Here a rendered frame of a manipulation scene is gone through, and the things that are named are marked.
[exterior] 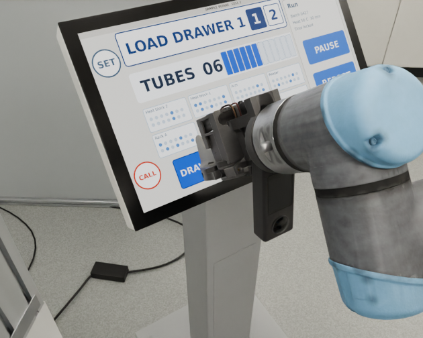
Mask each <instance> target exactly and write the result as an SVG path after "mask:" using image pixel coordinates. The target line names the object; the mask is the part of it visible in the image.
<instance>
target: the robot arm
mask: <svg viewBox="0 0 423 338"><path fill-rule="evenodd" d="M233 104H236V105H234V106H232V105H233ZM227 106H229V107H227ZM196 122H197V126H198V128H199V131H200V134H201V135H197V136H196V138H195V141H196V144H197V149H198V152H199V157H200V160H201V165H200V169H201V173H202V176H203V179H204V181H209V180H217V179H220V178H221V179H222V180H230V179H234V178H238V177H241V176H244V175H245V174H246V175H247V176H252V195H253V221H254V234H255V235H256V236H258V237H259V238H260V239H261V240H262V241H264V242H268V241H270V240H272V239H274V238H276V237H278V236H280V235H282V234H284V233H286V232H288V231H291V230H292V229H293V205H294V184H295V174H296V173H304V172H310V176H311V179H312V184H313V188H314V191H315V194H316V200H317V204H318V209H319V212H320V218H321V221H322V226H323V230H324V235H325V239H326V244H327V248H328V253H329V258H328V261H329V264H330V265H331V266H332V268H333V270H334V275H335V278H336V282H337V285H338V289H339V292H340V296H341V299H342V301H343V303H344V304H345V305H346V307H347V308H349V309H350V310H351V311H352V312H356V314H358V315H361V316H363V317H367V318H370V319H380V320H394V319H404V318H408V317H412V316H415V315H418V314H420V313H423V179H421V180H417V181H414V182H411V178H410V174H409V170H408V164H407V163H408V162H411V161H412V160H415V159H416V158H417V157H418V156H419V155H420V154H421V153H422V152H423V85H422V84H421V82H420V81H419V80H418V79H417V78H416V77H415V76H414V75H413V74H412V73H410V72H408V71H407V70H405V69H403V68H400V67H399V66H394V65H388V64H377V65H374V66H371V67H368V68H364V69H362V70H358V71H356V72H351V73H344V74H340V75H338V76H335V77H334V78H332V79H331V80H329V81H328V82H325V83H324V84H321V85H318V86H316V87H313V88H311V89H308V90H306V91H303V92H301V93H298V94H296V95H291V96H290V97H287V98H284V99H281V97H280V94H279V91H278V89H274V90H271V91H268V92H266V93H263V94H259V95H256V96H253V97H249V98H247V99H245V100H244V102H243V101H239V102H238V103H232V104H227V105H224V106H222V107H221V109H219V110H217V111H214V112H213V113H210V114H208V115H206V116H205V117H202V118H201V119H198V120H196Z"/></svg>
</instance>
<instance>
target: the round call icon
mask: <svg viewBox="0 0 423 338"><path fill-rule="evenodd" d="M128 167H129V169H130V172H131V175H132V178H133V180H134V184H135V185H136V189H137V191H138V194H139V195H140V194H143V193H145V192H148V191H150V190H153V189H156V188H158V187H161V186H164V185H166V182H165V179H164V176H163V174H162V171H161V169H160V165H159V163H158V160H157V157H153V158H151V159H148V160H145V161H142V162H139V163H137V164H133V165H131V166H128Z"/></svg>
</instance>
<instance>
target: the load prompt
mask: <svg viewBox="0 0 423 338"><path fill-rule="evenodd" d="M285 27H288V25H287V21H286V18H285V15H284V12H283V9H282V6H281V2H280V0H265V1H259V2H256V3H250V4H247V5H241V6H237V7H232V8H228V9H223V10H219V11H213V12H210V13H204V14H201V15H195V16H191V17H186V18H182V19H176V20H172V21H167V22H164V23H158V24H154V25H149V26H145V27H139V28H136V29H132V30H126V31H123V32H118V33H114V34H113V35H114V38H115V40H116V43H117V46H118V48H119V51H120V54H121V56H122V60H123V62H124V65H125V67H126V68H129V67H131V66H136V65H139V64H144V63H147V62H152V61H155V60H160V59H163V58H168V57H171V56H176V55H179V54H184V53H187V52H191V51H194V50H199V49H202V48H207V47H210V46H215V45H218V44H223V43H226V42H231V41H234V40H239V39H242V38H247V37H250V36H254V35H257V34H262V33H265V32H270V31H273V30H278V29H281V28H285Z"/></svg>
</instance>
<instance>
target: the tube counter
mask: <svg viewBox="0 0 423 338"><path fill-rule="evenodd" d="M295 57H298V55H297V52H296V49H295V46H294V43H293V40H292V37H291V33H290V32H289V33H286V34H281V35H278V36H274V37H271V38H266V39H263V40H259V41H255V42H251V43H248V44H243V45H240V46H236V47H233V48H228V49H225V50H220V51H217V52H212V53H209V54H205V55H202V56H198V57H197V58H198V60H199V64H200V67H201V69H202V72H203V75H204V78H205V81H206V84H207V83H210V82H213V81H217V80H221V79H223V78H228V77H230V76H234V75H237V74H241V73H243V72H248V71H251V70H254V69H257V68H262V67H264V66H268V65H271V64H275V63H278V62H282V61H284V60H288V59H292V58H295Z"/></svg>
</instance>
